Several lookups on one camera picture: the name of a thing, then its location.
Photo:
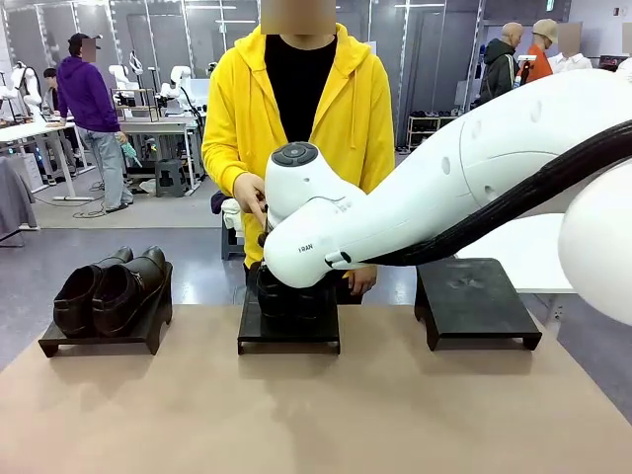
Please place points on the person's right hand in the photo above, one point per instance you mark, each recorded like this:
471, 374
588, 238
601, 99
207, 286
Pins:
249, 195

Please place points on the person in yellow hoodie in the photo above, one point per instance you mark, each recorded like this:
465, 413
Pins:
237, 113

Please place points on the mannequin in orange top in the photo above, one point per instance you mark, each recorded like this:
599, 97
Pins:
540, 59

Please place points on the long white table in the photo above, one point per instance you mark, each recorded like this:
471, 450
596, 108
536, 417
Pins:
29, 131

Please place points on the grey cloth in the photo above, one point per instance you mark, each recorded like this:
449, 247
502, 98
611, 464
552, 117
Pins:
15, 197

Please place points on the grey background workbench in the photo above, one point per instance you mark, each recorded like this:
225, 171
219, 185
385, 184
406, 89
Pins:
158, 126

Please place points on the seated person in grey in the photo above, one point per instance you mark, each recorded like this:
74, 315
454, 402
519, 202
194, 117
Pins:
50, 89

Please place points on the white shoe rack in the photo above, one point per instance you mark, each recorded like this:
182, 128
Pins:
424, 131

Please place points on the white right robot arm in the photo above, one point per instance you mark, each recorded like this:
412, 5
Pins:
444, 187

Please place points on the yellow sleeved right forearm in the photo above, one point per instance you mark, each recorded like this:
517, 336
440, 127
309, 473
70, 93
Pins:
222, 163

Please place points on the white paper sheet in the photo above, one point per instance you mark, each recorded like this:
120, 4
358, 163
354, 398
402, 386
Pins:
371, 48

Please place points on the white cloth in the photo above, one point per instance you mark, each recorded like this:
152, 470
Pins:
233, 214

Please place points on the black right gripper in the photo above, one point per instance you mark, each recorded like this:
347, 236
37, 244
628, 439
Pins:
262, 239

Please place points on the person in purple hoodie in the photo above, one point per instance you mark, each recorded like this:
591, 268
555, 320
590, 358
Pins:
86, 99

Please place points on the grey plastic stool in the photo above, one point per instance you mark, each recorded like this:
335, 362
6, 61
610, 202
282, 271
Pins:
172, 177

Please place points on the person in white shirt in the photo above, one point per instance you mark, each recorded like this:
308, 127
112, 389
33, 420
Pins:
570, 59

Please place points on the black shoe stand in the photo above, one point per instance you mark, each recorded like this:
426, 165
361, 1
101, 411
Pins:
289, 333
106, 340
474, 306

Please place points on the person's left hand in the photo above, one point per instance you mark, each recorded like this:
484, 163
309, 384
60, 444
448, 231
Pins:
364, 281

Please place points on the mannequin in black jacket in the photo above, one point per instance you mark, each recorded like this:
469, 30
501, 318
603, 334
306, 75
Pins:
498, 69

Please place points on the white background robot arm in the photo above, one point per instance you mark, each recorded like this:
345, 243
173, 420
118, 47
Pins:
177, 86

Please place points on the dark stool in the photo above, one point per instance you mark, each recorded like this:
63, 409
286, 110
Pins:
231, 244

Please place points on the white humanoid robot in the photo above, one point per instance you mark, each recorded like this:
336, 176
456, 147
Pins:
27, 86

